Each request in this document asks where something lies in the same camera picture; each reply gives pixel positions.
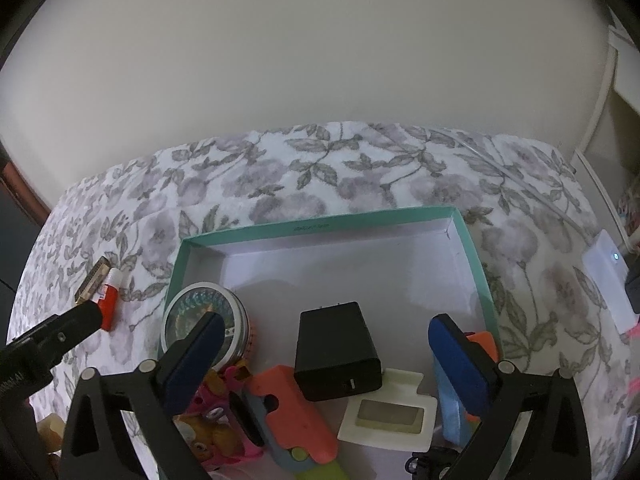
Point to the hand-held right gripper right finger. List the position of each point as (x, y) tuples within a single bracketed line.
[(460, 365)]

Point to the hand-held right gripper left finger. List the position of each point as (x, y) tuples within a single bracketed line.
[(192, 360)]

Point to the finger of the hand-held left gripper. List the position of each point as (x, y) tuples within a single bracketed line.
[(70, 325)]

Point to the red glue tube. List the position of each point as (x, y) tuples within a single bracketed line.
[(110, 300)]

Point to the round metal bead tin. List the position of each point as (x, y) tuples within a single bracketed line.
[(187, 305)]

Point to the pink toy figure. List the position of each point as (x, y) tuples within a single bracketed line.
[(210, 432)]

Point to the orange and green toy knife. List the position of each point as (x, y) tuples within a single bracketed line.
[(290, 405)]

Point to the black charger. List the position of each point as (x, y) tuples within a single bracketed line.
[(335, 350)]

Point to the teal cardboard box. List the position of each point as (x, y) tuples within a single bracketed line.
[(350, 270)]

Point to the person's left hand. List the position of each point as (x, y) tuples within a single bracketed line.
[(52, 432)]

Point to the dark furniture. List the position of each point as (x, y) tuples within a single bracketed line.
[(17, 240)]

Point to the white device with light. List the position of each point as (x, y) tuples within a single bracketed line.
[(607, 270)]

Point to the grey power bank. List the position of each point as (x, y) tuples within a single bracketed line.
[(634, 285)]

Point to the floral bedsheet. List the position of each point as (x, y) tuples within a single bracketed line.
[(325, 170)]

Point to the white shelf unit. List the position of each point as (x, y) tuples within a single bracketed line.
[(620, 110)]

